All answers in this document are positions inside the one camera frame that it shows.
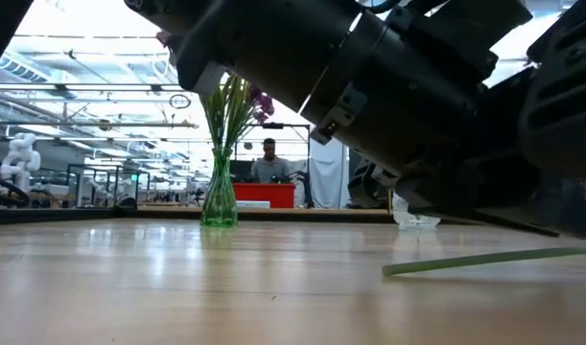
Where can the person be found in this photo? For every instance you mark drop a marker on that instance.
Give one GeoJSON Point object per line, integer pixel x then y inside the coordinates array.
{"type": "Point", "coordinates": [271, 170]}

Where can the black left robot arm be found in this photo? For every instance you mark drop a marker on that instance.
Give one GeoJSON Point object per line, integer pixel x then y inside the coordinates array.
{"type": "Point", "coordinates": [0, 24]}

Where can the white artificial tulip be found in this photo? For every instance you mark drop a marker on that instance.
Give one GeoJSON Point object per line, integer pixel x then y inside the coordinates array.
{"type": "Point", "coordinates": [465, 261]}

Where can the clear glass vase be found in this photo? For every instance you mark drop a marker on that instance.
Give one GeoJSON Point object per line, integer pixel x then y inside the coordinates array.
{"type": "Point", "coordinates": [412, 221]}

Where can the black metal frame stand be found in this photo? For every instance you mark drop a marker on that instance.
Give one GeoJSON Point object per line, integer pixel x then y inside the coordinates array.
{"type": "Point", "coordinates": [273, 126]}

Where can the black aluminium table frame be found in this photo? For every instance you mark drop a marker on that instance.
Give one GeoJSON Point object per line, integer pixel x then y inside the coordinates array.
{"type": "Point", "coordinates": [33, 216]}

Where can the red plastic bin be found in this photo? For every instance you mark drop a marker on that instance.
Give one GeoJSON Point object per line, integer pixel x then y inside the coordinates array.
{"type": "Point", "coordinates": [264, 195]}

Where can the green glass vase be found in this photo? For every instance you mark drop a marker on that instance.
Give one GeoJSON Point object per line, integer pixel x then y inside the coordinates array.
{"type": "Point", "coordinates": [219, 201]}

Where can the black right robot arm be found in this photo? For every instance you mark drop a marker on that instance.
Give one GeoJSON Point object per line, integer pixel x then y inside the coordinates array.
{"type": "Point", "coordinates": [321, 62]}

